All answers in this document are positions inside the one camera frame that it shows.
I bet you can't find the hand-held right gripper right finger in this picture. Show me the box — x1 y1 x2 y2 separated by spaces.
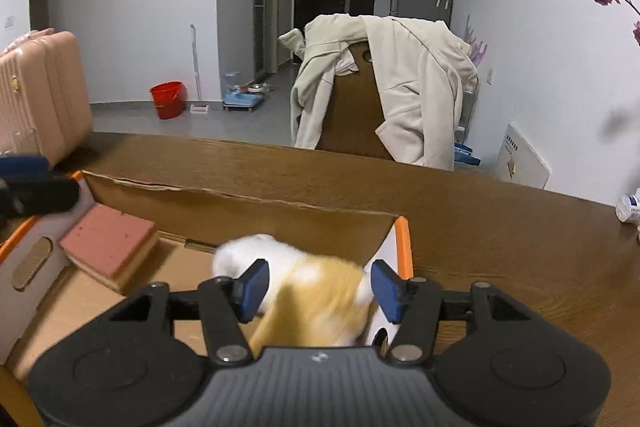
370 258 532 366

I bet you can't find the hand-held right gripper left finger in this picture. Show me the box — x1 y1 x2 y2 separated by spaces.
107 258 271 366

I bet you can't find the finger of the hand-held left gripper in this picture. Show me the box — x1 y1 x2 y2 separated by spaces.
0 154 82 228

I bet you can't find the white and yellow plush toy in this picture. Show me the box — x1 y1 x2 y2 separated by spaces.
212 234 381 349

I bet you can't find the orange cardboard box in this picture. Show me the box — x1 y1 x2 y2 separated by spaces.
0 170 415 427

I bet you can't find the pink sponge block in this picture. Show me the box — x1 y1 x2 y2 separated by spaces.
58 205 160 296

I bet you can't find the pink suitcase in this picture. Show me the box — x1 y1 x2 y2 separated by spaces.
0 28 94 168

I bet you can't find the red bucket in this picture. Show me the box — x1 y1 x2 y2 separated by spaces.
149 81 185 120

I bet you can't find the blue storage box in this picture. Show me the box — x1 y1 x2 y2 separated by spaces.
454 142 482 168

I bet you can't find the wooden chair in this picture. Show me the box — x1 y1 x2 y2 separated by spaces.
319 43 397 160

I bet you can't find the white flat board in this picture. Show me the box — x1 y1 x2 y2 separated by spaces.
497 123 552 191

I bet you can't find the white mop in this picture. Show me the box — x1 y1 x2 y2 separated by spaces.
189 24 210 114

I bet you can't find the beige jacket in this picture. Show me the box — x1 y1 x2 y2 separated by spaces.
278 13 479 171

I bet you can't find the small white box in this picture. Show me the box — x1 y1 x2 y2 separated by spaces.
615 188 640 224

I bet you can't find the purple wall sticker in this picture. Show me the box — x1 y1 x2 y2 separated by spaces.
462 14 488 68

